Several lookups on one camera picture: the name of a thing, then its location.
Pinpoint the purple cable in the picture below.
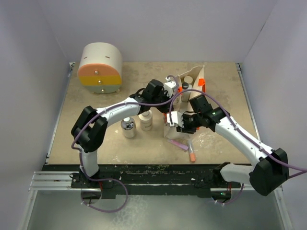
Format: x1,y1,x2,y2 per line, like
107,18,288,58
71,75,183,213
169,89,307,206

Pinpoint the pink tube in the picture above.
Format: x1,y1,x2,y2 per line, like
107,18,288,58
167,139,189,151

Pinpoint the cream bottle with round cap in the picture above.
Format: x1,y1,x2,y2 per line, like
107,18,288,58
138,110,153,131

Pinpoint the white square bottle black cap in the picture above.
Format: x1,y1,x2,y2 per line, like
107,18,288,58
182,82,192,90

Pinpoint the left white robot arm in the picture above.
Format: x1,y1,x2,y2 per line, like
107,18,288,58
71,80,178,188

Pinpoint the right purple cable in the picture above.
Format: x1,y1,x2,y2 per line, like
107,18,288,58
169,89,307,206

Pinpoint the beige and orange cylinder box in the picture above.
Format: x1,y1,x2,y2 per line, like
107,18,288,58
77,42,123,94

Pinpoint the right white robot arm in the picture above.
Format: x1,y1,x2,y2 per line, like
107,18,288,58
169,95,290,196

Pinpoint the silver bottle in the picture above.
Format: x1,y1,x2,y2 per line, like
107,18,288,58
121,117,136,138

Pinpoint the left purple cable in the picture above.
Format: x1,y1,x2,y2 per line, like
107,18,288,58
71,75,183,213

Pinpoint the canvas bag with orange handles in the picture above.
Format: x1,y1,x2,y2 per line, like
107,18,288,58
164,65,206,139

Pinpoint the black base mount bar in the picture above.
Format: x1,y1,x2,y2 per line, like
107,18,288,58
70,164,241,199

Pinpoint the aluminium frame rail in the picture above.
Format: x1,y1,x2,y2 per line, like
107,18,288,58
28,62,283,191

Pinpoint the orange tube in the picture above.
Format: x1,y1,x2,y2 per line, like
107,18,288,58
187,140,196,163

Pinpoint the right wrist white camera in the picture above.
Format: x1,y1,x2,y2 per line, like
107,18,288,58
166,111,184,127

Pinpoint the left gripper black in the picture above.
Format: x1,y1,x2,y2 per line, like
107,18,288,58
151,91,173,115

